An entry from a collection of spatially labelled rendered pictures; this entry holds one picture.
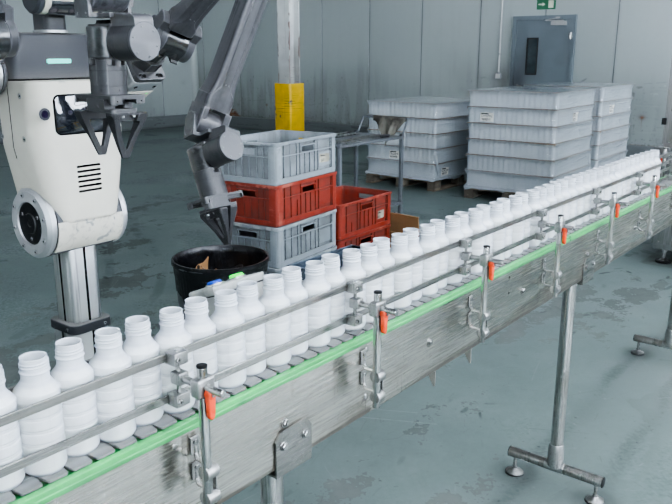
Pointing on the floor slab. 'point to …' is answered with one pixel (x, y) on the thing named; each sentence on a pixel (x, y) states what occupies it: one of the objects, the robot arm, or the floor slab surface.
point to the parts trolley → (369, 143)
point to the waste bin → (225, 257)
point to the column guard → (289, 106)
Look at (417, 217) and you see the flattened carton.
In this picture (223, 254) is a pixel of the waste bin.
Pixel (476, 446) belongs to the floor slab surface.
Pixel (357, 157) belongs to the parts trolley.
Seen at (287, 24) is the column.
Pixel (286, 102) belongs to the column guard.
